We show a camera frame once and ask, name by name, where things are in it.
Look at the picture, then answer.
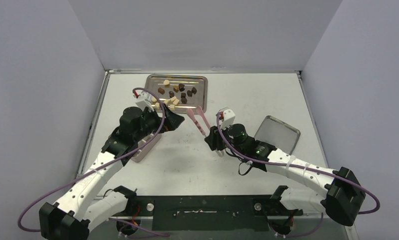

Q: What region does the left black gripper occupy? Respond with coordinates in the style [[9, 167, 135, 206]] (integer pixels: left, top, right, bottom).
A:
[[133, 103, 184, 142]]

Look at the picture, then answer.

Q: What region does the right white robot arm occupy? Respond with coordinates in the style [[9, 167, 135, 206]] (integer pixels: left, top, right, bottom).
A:
[[204, 123, 366, 226]]

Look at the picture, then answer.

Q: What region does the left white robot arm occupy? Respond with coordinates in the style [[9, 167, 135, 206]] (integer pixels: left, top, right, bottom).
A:
[[39, 106, 185, 240]]

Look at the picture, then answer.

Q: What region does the steel chocolate tray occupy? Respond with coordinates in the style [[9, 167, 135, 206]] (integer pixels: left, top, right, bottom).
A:
[[144, 74, 208, 113]]

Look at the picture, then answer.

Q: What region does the dark heart chocolate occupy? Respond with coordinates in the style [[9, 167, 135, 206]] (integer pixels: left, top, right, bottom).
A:
[[178, 83, 185, 92]]

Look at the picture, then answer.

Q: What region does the cream heart chocolate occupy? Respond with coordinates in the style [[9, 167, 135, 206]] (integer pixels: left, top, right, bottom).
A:
[[163, 79, 170, 88]]

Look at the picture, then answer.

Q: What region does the metal tin lid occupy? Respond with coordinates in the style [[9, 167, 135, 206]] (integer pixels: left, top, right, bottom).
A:
[[254, 115, 301, 155]]

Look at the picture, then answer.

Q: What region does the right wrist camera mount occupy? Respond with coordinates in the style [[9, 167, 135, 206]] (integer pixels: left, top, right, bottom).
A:
[[217, 107, 236, 130]]

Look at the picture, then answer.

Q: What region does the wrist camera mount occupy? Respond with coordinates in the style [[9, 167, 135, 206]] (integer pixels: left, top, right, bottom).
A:
[[135, 91, 154, 112], [217, 107, 236, 130]]

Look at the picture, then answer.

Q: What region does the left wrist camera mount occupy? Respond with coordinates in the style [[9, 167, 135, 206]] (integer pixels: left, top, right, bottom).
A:
[[135, 91, 154, 112]]

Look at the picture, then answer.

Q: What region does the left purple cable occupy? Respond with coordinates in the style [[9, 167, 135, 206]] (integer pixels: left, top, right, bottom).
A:
[[17, 87, 167, 233]]

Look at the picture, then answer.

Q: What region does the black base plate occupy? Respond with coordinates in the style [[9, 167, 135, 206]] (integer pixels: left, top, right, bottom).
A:
[[117, 195, 303, 232]]

